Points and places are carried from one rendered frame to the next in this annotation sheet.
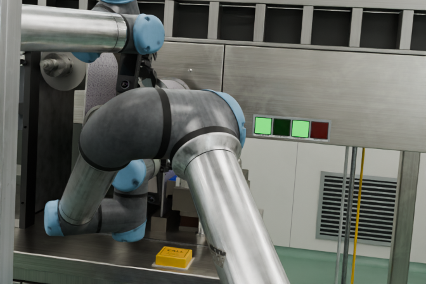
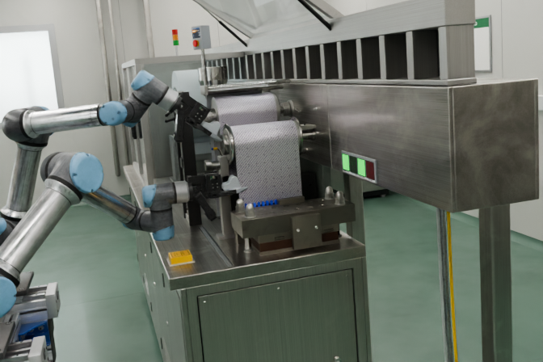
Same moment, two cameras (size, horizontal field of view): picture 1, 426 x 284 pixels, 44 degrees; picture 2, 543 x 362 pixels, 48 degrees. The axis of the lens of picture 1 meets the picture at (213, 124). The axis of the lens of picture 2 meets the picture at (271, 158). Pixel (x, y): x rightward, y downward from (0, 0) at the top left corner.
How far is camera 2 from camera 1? 194 cm
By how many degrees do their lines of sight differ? 64
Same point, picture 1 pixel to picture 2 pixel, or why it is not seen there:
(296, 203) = not seen: outside the picture
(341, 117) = (380, 157)
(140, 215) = (157, 224)
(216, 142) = (48, 183)
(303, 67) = (359, 103)
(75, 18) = (65, 113)
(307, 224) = not seen: outside the picture
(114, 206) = (147, 216)
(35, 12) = (45, 115)
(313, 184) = not seen: outside the picture
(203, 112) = (56, 166)
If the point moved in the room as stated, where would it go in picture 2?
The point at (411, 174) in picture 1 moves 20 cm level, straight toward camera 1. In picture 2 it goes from (486, 233) to (411, 240)
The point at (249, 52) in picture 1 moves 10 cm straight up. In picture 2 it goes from (335, 90) to (334, 61)
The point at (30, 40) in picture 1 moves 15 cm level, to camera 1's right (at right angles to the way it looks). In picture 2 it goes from (44, 128) to (50, 132)
